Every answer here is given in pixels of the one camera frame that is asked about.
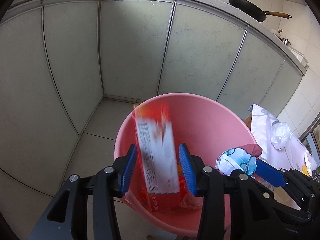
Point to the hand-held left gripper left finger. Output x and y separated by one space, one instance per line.
128 172

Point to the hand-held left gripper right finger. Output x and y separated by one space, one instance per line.
187 172

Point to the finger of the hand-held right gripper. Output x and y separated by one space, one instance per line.
270 173
282 203

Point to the dark red wrapper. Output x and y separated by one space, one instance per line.
255 151

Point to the red white cardboard box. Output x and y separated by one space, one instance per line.
157 160

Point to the blue white paper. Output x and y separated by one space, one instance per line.
235 160

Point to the pink plastic bucket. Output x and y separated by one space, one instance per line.
205 125

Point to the crumpled white plastic bag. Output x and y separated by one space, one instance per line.
281 135

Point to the floral tablecloth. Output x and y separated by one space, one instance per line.
265 125

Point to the grey kitchen cabinet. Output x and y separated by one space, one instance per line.
125 55

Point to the white rectangular container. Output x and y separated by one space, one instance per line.
298 55

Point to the metal door frame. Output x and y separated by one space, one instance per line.
310 130

